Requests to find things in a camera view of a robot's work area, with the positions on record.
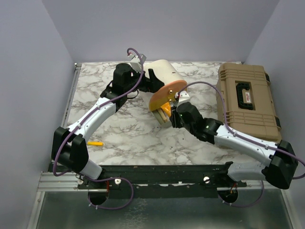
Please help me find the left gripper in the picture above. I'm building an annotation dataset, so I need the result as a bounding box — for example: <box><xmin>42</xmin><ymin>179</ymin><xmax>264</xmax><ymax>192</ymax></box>
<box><xmin>125</xmin><ymin>67</ymin><xmax>164</xmax><ymax>94</ymax></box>

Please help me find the peach top drawer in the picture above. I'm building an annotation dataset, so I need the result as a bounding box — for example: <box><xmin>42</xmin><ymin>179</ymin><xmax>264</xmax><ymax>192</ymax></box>
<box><xmin>150</xmin><ymin>80</ymin><xmax>187</xmax><ymax>104</ymax></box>

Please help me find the cream round drawer organizer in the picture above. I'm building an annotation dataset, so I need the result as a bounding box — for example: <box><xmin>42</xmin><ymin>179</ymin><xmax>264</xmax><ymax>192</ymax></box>
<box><xmin>138</xmin><ymin>59</ymin><xmax>188</xmax><ymax>113</ymax></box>

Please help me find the orange sunscreen tube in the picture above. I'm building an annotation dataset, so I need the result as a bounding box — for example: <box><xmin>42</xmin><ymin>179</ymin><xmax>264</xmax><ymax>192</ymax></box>
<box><xmin>160</xmin><ymin>102</ymin><xmax>171</xmax><ymax>117</ymax></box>

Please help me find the yellow drawer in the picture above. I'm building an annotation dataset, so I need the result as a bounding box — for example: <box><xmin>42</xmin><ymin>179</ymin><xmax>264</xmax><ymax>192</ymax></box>
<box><xmin>148</xmin><ymin>90</ymin><xmax>178</xmax><ymax>111</ymax></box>

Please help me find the grey bottom drawer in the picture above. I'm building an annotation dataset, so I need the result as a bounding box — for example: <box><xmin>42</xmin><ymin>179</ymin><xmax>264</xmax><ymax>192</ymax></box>
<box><xmin>152</xmin><ymin>108</ymin><xmax>172</xmax><ymax>128</ymax></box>

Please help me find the beige gold concealer tube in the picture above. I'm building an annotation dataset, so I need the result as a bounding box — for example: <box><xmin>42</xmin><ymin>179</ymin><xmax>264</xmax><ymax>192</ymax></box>
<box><xmin>158</xmin><ymin>110</ymin><xmax>168</xmax><ymax>123</ymax></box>

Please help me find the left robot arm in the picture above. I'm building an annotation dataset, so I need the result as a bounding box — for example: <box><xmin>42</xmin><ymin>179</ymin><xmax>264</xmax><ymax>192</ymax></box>
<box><xmin>51</xmin><ymin>63</ymin><xmax>165</xmax><ymax>188</ymax></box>

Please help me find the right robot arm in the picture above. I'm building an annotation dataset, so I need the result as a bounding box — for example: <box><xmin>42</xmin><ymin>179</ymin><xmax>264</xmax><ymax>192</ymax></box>
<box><xmin>170</xmin><ymin>102</ymin><xmax>298</xmax><ymax>189</ymax></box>

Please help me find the tan plastic tool case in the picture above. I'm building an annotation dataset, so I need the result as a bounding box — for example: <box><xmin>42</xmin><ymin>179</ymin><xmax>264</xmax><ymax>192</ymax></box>
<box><xmin>216</xmin><ymin>62</ymin><xmax>282</xmax><ymax>143</ymax></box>

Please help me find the yellow mascara tube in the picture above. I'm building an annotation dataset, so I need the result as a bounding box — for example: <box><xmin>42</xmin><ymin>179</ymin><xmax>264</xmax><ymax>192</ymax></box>
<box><xmin>87</xmin><ymin>141</ymin><xmax>104</xmax><ymax>146</ymax></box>

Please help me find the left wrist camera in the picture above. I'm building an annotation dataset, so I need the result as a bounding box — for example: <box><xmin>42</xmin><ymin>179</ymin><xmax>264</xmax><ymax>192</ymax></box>
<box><xmin>128</xmin><ymin>52</ymin><xmax>142</xmax><ymax>73</ymax></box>

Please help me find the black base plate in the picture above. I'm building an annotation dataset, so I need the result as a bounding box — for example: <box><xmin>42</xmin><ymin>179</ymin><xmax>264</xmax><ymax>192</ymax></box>
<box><xmin>76</xmin><ymin>162</ymin><xmax>246</xmax><ymax>203</ymax></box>

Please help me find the aluminium rail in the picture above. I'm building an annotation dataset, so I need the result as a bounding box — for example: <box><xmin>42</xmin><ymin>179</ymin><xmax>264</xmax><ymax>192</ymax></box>
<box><xmin>38</xmin><ymin>172</ymin><xmax>278</xmax><ymax>192</ymax></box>

